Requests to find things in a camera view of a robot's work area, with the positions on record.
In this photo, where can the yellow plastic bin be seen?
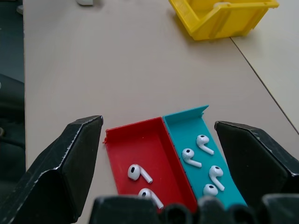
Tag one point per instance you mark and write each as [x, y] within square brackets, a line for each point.
[222, 18]

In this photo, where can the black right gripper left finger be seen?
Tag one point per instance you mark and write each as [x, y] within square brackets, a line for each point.
[58, 172]

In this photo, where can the white earbud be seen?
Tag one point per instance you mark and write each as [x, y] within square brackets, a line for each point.
[209, 190]
[149, 196]
[216, 175]
[203, 142]
[137, 173]
[189, 156]

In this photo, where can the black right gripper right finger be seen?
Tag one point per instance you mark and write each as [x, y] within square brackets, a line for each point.
[254, 163]

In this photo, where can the white object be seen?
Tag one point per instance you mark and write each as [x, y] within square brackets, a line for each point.
[85, 2]

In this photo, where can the red plastic tray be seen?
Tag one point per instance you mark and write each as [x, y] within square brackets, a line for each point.
[154, 149]

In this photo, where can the teal plastic tray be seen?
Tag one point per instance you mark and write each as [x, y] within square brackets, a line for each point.
[201, 130]

